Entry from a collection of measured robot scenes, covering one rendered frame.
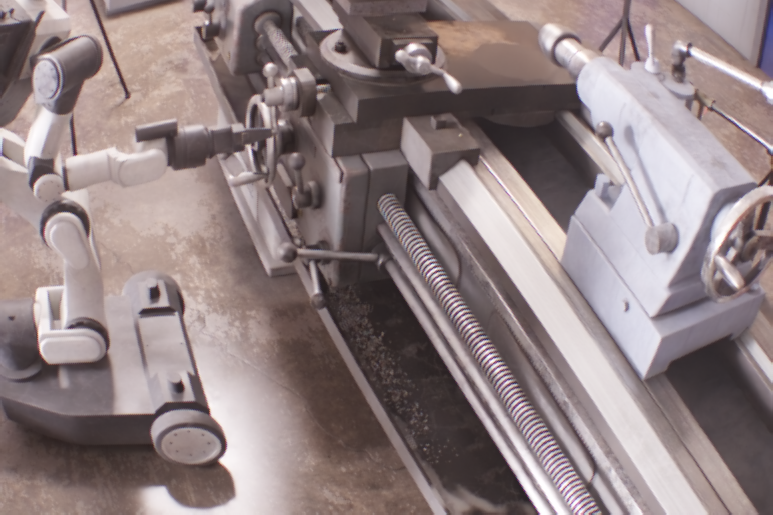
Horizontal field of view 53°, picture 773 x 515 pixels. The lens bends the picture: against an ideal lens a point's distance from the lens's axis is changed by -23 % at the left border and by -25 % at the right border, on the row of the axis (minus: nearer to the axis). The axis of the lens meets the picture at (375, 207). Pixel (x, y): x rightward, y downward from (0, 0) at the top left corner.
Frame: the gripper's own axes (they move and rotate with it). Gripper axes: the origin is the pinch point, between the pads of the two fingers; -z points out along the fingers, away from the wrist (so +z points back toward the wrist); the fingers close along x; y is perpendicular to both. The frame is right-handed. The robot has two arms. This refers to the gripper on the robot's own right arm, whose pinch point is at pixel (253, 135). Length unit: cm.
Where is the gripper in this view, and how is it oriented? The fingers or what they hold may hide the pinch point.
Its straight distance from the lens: 193.5
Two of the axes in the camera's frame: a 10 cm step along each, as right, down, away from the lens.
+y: -1.2, -9.9, -1.1
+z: -9.3, 1.5, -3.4
